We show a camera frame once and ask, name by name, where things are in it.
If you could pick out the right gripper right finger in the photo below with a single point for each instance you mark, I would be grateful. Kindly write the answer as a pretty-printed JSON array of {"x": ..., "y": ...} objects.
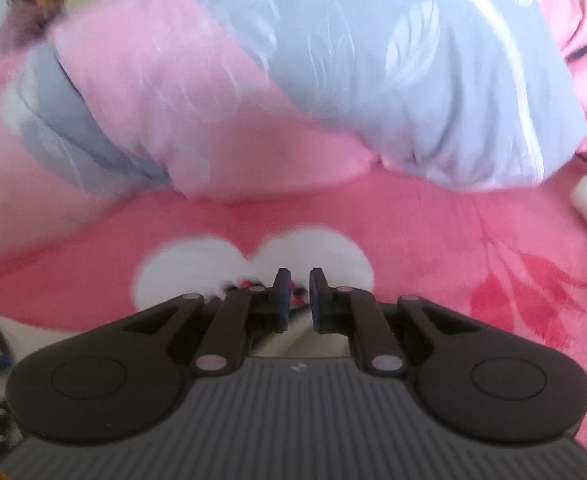
[{"x": 356, "y": 314}]

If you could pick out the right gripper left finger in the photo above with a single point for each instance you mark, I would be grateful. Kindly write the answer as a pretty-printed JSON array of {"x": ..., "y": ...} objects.
[{"x": 243, "y": 312}]

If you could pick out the beige zip hoodie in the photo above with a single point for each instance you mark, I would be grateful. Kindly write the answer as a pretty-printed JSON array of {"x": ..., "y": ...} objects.
[{"x": 300, "y": 341}]

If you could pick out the pink grey floral duvet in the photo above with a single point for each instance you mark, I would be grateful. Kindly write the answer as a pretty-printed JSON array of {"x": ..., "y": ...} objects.
[{"x": 251, "y": 99}]

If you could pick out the woman in purple jacket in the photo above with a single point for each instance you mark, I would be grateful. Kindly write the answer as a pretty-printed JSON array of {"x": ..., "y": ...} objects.
[{"x": 26, "y": 22}]

